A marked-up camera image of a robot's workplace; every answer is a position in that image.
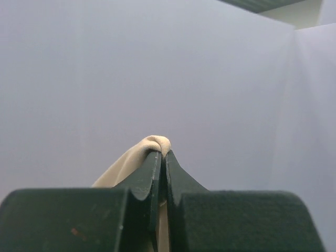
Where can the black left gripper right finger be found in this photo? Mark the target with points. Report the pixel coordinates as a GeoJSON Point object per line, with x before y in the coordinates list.
{"type": "Point", "coordinates": [204, 220]}

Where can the beige t shirt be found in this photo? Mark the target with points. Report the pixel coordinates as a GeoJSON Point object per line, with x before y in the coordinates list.
{"type": "Point", "coordinates": [126, 164]}

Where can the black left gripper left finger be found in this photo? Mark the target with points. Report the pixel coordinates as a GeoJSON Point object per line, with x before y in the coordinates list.
{"type": "Point", "coordinates": [121, 218]}

